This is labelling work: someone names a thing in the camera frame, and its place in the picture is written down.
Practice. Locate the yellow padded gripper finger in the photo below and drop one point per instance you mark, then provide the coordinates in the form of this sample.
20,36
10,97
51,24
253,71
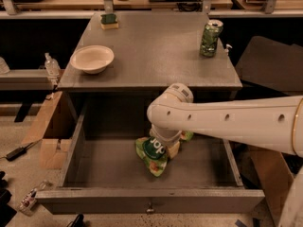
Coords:
173,150

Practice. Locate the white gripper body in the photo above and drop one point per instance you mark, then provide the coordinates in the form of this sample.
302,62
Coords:
166,138

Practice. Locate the green rice chip bag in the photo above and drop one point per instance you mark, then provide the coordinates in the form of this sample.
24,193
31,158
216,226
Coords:
154,155

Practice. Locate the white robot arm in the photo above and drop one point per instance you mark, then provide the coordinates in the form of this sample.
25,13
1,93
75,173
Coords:
270,123

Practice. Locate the metal drawer knob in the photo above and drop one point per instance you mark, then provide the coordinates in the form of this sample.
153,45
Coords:
150,209

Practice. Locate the grey open drawer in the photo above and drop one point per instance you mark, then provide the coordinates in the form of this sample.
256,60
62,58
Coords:
103,174

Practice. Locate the grey cabinet counter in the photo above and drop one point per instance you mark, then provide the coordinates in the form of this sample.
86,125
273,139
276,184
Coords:
152,50

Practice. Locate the green soda can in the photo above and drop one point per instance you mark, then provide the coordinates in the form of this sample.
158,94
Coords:
211,33

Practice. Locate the white pump dispenser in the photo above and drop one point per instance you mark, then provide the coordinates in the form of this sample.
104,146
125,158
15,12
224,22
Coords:
228,49

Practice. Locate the cardboard box right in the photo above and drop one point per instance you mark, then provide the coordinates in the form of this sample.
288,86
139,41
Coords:
275,178

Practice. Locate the cardboard box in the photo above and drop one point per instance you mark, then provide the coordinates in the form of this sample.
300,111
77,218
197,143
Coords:
275,178
52,127

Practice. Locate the white bowl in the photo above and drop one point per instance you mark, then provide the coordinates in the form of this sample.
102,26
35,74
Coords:
92,59

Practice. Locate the cardboard box left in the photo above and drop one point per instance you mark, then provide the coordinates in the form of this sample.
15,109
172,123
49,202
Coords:
52,127

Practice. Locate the dark grey chair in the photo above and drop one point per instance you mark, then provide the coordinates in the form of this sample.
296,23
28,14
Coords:
273,65

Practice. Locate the green yellow sponge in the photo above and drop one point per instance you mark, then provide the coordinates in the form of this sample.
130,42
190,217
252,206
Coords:
109,21

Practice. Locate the clear sanitizer bottle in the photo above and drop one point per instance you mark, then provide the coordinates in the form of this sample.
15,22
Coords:
51,65

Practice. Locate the black power adapter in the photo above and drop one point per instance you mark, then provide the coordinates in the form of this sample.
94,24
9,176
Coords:
15,153

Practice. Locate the grey side bench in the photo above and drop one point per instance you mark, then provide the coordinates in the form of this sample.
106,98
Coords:
26,87

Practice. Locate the clear plastic bottle floor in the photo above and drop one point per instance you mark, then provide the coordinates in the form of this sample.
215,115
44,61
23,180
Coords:
29,200

